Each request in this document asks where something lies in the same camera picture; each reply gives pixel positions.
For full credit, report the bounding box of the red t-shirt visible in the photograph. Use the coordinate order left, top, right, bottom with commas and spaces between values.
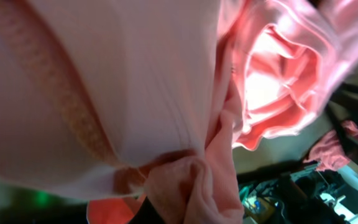
303, 129, 351, 172

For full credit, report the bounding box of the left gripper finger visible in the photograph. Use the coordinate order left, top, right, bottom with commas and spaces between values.
128, 197, 165, 224

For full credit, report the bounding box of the light coral pink shirt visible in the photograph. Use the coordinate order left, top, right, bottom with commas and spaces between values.
0, 0, 358, 223

